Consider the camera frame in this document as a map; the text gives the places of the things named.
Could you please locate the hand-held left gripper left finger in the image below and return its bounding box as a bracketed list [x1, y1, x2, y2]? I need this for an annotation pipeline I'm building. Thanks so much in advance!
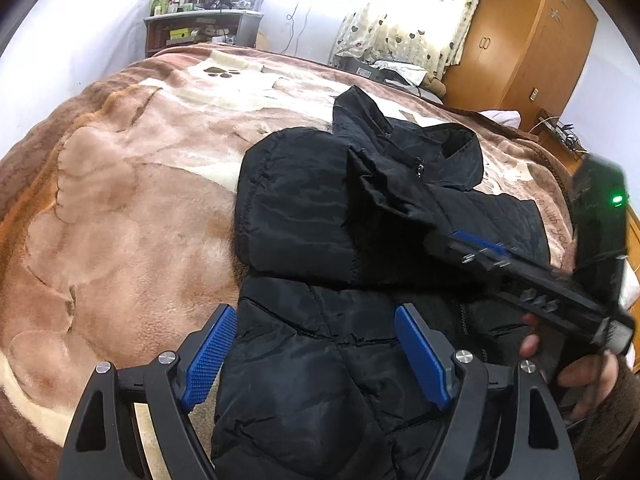
[59, 304, 238, 480]

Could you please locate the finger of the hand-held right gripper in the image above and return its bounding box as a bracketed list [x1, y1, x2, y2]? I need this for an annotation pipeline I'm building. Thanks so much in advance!
[451, 230, 576, 286]
[424, 232, 610, 323]

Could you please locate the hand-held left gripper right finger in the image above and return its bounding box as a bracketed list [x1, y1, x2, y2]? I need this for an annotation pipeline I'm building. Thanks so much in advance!
[394, 303, 581, 480]

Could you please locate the black puffer jacket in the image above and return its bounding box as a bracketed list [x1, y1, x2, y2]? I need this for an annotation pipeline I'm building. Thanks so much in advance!
[210, 85, 553, 480]

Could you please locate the person's right forearm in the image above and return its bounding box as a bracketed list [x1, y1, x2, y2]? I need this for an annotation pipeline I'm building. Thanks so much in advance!
[570, 352, 640, 480]

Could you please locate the person's right hand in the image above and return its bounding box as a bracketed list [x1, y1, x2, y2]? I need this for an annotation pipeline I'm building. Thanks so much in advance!
[517, 312, 622, 423]

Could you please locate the wooden bedside table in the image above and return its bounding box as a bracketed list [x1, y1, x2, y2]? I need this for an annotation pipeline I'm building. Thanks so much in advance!
[530, 109, 640, 311]

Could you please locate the white pillow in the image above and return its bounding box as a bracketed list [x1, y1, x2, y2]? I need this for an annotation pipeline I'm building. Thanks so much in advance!
[482, 109, 522, 128]

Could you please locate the brown plush printed blanket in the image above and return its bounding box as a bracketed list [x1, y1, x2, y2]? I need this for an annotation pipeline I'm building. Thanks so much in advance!
[0, 42, 581, 480]

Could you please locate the white crumpled cloth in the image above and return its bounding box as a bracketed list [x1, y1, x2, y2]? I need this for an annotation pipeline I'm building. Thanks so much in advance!
[374, 60, 447, 98]

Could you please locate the wooden wardrobe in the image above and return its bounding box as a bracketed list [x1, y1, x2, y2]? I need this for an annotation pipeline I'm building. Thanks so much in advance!
[442, 0, 599, 118]

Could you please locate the grey flat box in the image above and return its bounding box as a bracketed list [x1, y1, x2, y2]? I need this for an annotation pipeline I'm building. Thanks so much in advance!
[332, 55, 401, 83]

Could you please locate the heart print curtain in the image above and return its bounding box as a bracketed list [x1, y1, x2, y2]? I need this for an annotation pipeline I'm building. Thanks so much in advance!
[330, 0, 493, 81]

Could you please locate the grey shelf unit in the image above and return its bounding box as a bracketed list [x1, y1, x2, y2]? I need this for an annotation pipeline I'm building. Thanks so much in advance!
[144, 10, 265, 58]

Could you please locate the thin wall cable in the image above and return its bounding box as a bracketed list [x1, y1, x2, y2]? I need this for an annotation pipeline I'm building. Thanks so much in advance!
[285, 2, 313, 55]

